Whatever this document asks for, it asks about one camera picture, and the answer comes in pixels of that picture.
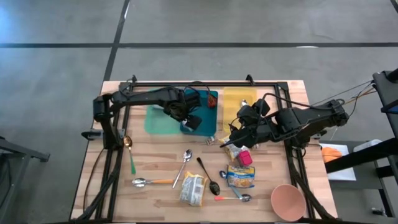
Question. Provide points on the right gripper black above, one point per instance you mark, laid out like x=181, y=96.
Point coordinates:
x=258, y=124

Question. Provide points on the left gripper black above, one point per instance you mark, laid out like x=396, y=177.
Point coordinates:
x=178, y=107

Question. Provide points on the yellow ramen noodle packet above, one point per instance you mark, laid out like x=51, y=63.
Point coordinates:
x=193, y=188
x=233, y=152

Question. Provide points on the small glass jar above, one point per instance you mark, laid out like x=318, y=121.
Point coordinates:
x=210, y=140

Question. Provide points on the brown sauce sachet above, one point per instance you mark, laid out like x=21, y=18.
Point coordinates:
x=212, y=101

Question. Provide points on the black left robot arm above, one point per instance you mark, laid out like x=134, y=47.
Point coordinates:
x=140, y=97

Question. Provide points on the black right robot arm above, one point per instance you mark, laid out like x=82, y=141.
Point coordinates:
x=311, y=121

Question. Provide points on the teal plastic bin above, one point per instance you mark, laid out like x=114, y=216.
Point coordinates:
x=208, y=121

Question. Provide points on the yellow plastic bin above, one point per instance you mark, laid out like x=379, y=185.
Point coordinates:
x=233, y=105

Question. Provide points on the plain silver metal spoon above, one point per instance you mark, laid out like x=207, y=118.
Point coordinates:
x=187, y=155

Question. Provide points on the green plastic bin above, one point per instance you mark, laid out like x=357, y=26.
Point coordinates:
x=157, y=124

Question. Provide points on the blue yellow ramen packet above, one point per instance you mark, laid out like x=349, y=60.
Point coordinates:
x=241, y=176

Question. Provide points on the pink bowl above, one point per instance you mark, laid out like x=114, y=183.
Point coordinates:
x=288, y=203

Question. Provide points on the orange cloth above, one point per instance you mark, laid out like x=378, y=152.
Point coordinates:
x=331, y=154

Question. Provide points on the white paper sheet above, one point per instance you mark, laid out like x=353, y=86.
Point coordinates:
x=342, y=174

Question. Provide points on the black side cart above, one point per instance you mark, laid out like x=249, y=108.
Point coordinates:
x=388, y=93

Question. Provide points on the grey metal stand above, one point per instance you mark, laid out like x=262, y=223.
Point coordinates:
x=18, y=152

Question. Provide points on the black metal table frame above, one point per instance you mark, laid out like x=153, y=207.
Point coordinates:
x=267, y=84

